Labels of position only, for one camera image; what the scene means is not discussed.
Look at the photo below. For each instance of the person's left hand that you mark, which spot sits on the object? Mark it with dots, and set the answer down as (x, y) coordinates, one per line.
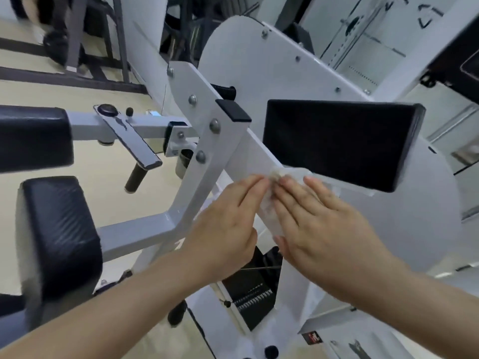
(224, 235)

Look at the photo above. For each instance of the person's right hand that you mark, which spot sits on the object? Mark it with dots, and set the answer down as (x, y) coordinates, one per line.
(329, 250)

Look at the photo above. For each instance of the white cleaning wipe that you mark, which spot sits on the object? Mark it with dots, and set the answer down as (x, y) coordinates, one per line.
(271, 216)

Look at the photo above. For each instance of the black rectangular chest pad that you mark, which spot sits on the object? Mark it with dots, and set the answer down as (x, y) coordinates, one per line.
(60, 235)

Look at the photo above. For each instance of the white gym machine frame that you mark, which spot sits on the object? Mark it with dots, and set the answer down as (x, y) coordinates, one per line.
(262, 63)

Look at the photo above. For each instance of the black padded arm rest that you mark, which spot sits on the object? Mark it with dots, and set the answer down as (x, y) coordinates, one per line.
(33, 138)

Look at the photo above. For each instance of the black padded seat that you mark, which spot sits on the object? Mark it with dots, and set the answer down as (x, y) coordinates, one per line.
(9, 304)

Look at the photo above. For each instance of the person's left forearm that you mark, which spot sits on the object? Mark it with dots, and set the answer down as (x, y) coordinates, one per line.
(104, 314)

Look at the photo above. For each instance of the black weight stack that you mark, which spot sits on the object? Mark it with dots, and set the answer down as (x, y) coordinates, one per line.
(254, 291)

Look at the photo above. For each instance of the trash bin with black bag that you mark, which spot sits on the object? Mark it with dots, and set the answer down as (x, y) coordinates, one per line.
(184, 162)

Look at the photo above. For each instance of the black square cushion pad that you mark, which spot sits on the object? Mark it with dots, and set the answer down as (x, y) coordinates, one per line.
(336, 142)

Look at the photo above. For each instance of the silver blue smartphone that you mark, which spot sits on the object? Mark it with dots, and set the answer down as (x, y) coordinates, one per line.
(154, 113)

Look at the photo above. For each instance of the black angled bench pad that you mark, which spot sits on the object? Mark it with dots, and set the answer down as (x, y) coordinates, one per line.
(299, 37)

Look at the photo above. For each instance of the white power rack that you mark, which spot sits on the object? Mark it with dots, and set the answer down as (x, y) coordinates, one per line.
(355, 29)

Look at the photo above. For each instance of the black metal rack frame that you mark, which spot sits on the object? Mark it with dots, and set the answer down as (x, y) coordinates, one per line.
(75, 71)

